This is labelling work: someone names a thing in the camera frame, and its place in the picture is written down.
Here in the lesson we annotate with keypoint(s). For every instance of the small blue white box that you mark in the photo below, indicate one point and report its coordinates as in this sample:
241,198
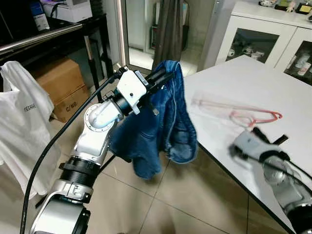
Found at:
39,17

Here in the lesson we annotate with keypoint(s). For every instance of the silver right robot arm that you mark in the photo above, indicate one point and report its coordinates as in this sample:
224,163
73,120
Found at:
287,190

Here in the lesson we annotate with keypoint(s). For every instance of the blue denim garment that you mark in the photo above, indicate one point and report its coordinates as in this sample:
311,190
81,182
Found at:
165,126

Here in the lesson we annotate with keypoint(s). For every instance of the brown cardboard box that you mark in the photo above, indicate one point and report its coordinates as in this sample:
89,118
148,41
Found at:
63,83

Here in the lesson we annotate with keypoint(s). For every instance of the silver clothes rack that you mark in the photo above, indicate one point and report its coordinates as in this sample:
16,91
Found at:
44,37

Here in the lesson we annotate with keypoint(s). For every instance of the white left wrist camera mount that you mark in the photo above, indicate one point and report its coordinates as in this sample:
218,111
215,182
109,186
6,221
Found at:
131,90

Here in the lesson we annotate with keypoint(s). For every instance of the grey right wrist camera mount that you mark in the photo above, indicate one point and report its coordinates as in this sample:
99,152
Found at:
246,144

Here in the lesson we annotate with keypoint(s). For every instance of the white computer case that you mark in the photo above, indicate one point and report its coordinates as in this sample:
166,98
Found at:
73,12

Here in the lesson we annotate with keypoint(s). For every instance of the silver sliding door frame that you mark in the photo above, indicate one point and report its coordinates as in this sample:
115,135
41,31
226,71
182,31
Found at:
121,34

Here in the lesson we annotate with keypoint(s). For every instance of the red plastic clothes hanger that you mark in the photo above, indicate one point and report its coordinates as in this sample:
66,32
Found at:
279,115

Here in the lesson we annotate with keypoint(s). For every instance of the white shirt with small print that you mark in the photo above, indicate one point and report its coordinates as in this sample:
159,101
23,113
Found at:
24,131

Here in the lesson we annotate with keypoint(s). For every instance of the grey curtain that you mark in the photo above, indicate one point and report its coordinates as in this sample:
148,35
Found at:
170,29

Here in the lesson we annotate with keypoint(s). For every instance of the white glass-door cabinet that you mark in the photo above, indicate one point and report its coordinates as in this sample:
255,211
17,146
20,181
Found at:
263,24

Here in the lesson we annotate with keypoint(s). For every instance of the black glossy desk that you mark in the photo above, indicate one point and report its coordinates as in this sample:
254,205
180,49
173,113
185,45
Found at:
95,22

